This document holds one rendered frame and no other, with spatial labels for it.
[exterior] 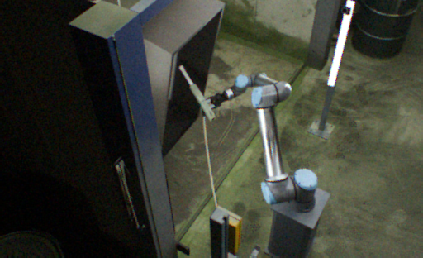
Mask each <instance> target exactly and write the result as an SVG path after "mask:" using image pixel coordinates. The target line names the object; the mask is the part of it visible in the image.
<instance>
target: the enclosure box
mask: <svg viewBox="0 0 423 258"><path fill-rule="evenodd" d="M225 5H226V4H225V3H224V2H221V1H220V0H173V1H172V2H171V3H170V4H169V5H167V7H165V8H164V9H163V10H161V11H160V12H159V13H158V14H157V15H155V16H154V17H152V18H151V20H149V21H148V22H146V23H145V24H144V25H143V26H142V34H143V38H144V43H145V54H146V59H147V63H148V71H149V76H150V82H151V92H152V95H153V100H154V111H155V116H156V120H157V124H158V133H159V140H160V149H161V153H162V157H163V160H164V157H166V156H167V154H168V153H169V152H170V151H171V150H172V149H173V148H174V146H175V145H176V144H177V143H178V142H179V140H180V139H181V138H182V137H183V136H184V135H185V132H187V131H188V129H189V128H190V127H191V126H192V124H193V123H195V121H196V120H197V119H198V118H199V115H200V112H201V107H200V104H199V102H198V101H197V99H196V98H195V95H194V94H193V93H192V90H191V89H190V86H191V85H190V84H189V82H188V81H187V80H186V78H185V76H184V74H183V71H182V70H180V69H179V66H181V65H182V66H183V67H184V69H185V72H186V73H187V74H188V77H189V78H190V79H191V80H192V83H194V84H196V85H197V88H198V89H199V90H200V92H201V94H202V95H203V97H204V93H205V89H206V86H207V79H208V76H209V73H210V68H211V64H212V59H213V53H214V50H215V47H216V39H217V37H218V33H219V30H220V24H221V19H222V13H223V11H224V7H225Z"/></svg>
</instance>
